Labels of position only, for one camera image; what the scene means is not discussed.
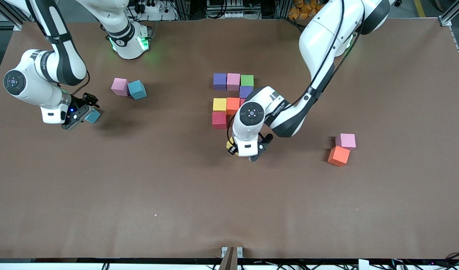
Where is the pile of orange objects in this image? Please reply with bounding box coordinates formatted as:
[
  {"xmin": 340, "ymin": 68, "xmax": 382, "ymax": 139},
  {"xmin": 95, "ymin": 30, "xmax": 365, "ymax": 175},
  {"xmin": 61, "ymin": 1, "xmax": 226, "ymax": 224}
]
[{"xmin": 288, "ymin": 0, "xmax": 323, "ymax": 20}]

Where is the pink foam cube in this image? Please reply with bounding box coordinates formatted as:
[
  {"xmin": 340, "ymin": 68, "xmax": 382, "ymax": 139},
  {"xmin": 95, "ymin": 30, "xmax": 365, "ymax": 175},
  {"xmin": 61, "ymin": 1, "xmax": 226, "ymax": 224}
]
[
  {"xmin": 111, "ymin": 78, "xmax": 130, "ymax": 96},
  {"xmin": 335, "ymin": 133, "xmax": 357, "ymax": 151},
  {"xmin": 227, "ymin": 73, "xmax": 241, "ymax": 92}
]

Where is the black camera cable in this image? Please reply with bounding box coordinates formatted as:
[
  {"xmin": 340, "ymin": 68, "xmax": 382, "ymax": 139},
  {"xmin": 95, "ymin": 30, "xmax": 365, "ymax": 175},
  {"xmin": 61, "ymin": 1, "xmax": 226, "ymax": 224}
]
[
  {"xmin": 226, "ymin": 112, "xmax": 238, "ymax": 144},
  {"xmin": 70, "ymin": 71, "xmax": 90, "ymax": 97}
]

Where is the white electrical unit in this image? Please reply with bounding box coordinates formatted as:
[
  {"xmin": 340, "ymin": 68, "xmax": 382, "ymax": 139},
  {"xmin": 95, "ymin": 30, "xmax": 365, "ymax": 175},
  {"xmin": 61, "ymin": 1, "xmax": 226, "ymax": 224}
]
[{"xmin": 206, "ymin": 0, "xmax": 245, "ymax": 19}]

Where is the silver metal bracket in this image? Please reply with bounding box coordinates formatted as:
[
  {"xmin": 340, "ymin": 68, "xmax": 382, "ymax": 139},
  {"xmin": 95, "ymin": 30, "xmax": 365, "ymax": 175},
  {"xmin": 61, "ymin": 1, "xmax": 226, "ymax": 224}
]
[{"xmin": 221, "ymin": 246, "xmax": 244, "ymax": 259}]

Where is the orange foam cube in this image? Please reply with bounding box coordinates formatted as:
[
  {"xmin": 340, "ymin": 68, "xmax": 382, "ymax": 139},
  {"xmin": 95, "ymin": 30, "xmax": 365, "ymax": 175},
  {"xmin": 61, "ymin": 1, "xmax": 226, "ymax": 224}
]
[
  {"xmin": 327, "ymin": 145, "xmax": 351, "ymax": 167},
  {"xmin": 226, "ymin": 97, "xmax": 241, "ymax": 116}
]

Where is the blue foam cube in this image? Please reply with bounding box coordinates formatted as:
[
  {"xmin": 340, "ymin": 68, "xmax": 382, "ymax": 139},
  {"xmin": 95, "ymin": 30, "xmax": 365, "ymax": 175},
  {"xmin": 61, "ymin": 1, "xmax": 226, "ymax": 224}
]
[
  {"xmin": 84, "ymin": 109, "xmax": 102, "ymax": 125},
  {"xmin": 127, "ymin": 79, "xmax": 147, "ymax": 100}
]

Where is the white power strip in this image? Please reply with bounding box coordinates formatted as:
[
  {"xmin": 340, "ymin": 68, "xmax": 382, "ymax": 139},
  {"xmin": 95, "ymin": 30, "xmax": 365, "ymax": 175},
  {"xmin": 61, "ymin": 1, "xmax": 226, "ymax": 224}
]
[{"xmin": 133, "ymin": 0, "xmax": 163, "ymax": 14}]

